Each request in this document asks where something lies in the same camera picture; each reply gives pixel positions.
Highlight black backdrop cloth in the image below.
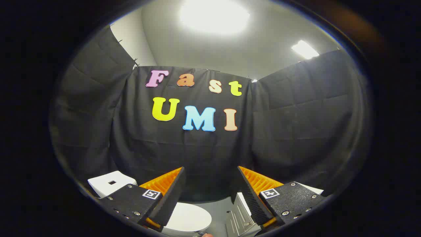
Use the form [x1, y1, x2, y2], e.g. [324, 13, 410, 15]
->
[49, 25, 372, 203]

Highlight white toilet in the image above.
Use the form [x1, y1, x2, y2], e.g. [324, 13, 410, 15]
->
[87, 171, 211, 237]

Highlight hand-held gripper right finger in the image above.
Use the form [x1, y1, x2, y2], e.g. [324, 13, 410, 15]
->
[237, 166, 329, 231]

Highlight rectangular ceiling light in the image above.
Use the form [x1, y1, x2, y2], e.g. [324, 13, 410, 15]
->
[291, 40, 320, 60]

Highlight large round ceiling light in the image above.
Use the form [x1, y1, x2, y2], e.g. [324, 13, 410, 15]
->
[179, 0, 250, 35]

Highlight white drawer cabinet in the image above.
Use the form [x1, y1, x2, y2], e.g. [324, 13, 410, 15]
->
[225, 183, 324, 237]

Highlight white toilet lid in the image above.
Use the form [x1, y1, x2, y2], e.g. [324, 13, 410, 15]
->
[163, 202, 212, 233]

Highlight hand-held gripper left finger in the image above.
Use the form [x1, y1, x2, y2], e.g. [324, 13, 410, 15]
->
[99, 167, 186, 233]

